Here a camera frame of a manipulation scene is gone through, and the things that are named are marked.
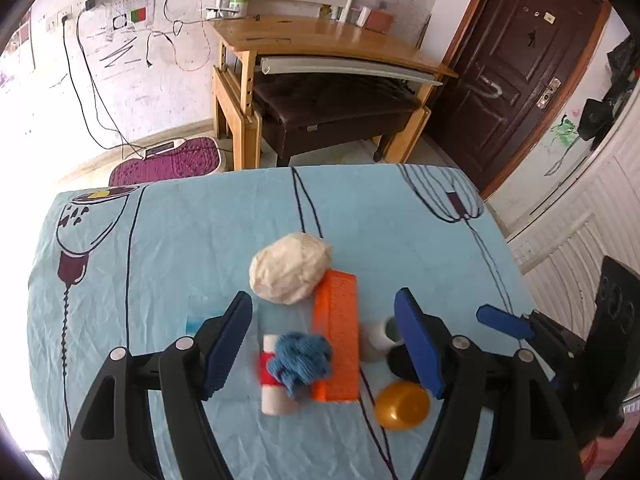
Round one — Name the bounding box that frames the thin dangling cable with plug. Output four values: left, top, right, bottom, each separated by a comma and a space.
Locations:
145, 20, 183, 68

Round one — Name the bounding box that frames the wooden desk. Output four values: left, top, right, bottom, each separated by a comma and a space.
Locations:
207, 14, 460, 171

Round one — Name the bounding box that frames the yellow plastic ball half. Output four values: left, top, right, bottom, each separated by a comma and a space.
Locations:
375, 380, 432, 432

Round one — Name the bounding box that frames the light blue printed bed sheet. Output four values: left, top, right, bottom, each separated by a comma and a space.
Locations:
27, 162, 538, 480

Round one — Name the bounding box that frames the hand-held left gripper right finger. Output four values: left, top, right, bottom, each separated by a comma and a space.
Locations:
394, 287, 586, 480

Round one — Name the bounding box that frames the white louvered door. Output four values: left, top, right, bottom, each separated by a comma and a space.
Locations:
505, 110, 640, 341

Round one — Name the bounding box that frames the orange cardboard box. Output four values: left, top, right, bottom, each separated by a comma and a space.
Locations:
311, 269, 362, 404

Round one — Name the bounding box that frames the clear acrylic wall organizer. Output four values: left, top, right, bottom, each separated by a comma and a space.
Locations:
0, 10, 38, 81

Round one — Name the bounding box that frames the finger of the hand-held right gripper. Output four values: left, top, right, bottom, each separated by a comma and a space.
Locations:
476, 304, 556, 345

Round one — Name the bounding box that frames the purple vibration plate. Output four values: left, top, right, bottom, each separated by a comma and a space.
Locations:
108, 136, 227, 188

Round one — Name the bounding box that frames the black hanging bag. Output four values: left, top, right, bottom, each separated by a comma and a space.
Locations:
575, 35, 640, 151

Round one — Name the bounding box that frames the black power cable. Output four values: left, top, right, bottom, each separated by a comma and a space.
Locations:
61, 17, 113, 151
75, 7, 151, 158

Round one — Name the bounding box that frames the dark padded bench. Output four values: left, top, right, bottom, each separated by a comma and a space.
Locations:
252, 72, 432, 168

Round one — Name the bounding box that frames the small white cup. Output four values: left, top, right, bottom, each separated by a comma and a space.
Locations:
361, 316, 405, 363

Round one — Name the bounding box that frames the dark brown door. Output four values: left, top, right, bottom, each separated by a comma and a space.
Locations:
425, 0, 613, 196

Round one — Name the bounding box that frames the white tube with red label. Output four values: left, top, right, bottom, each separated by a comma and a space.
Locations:
257, 332, 302, 417

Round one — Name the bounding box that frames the crumpled white paper ball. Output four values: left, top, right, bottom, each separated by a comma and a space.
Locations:
249, 232, 332, 306

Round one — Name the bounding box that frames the blue knitted cloth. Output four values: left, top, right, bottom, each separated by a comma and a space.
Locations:
266, 331, 333, 401

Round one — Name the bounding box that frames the red tissue box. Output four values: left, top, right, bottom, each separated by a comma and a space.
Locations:
367, 9, 396, 33

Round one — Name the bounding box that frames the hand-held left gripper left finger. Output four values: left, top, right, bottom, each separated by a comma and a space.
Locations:
60, 290, 253, 480

